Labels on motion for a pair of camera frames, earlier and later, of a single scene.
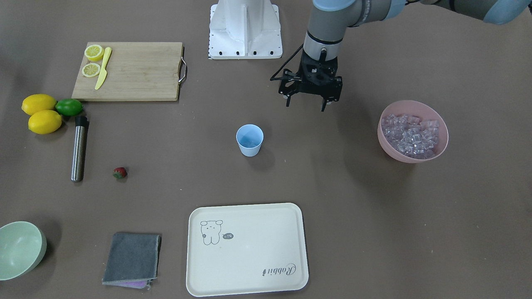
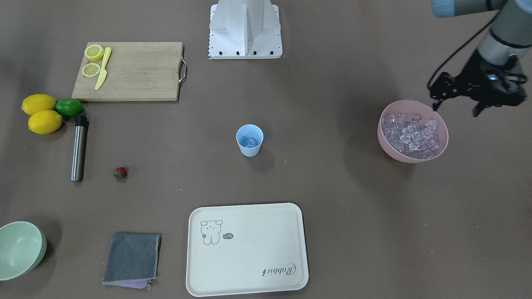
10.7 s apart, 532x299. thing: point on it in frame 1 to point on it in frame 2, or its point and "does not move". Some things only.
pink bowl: [412, 131] does not move
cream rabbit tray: [246, 248] does not move
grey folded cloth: [133, 260] does not move
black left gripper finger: [324, 104] to [479, 108]
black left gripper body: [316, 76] to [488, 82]
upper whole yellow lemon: [37, 102] does not move
